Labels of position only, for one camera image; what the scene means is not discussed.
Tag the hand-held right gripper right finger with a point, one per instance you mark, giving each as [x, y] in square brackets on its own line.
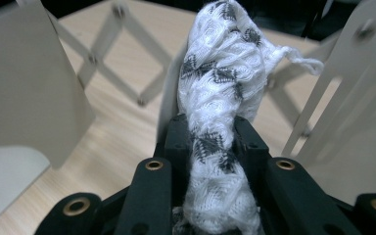
[290, 196]

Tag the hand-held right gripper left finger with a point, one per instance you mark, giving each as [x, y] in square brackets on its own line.
[143, 196]

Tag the white black patterned cloth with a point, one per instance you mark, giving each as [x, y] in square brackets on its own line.
[218, 81]

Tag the white expandable metal rack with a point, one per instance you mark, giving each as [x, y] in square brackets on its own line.
[29, 81]

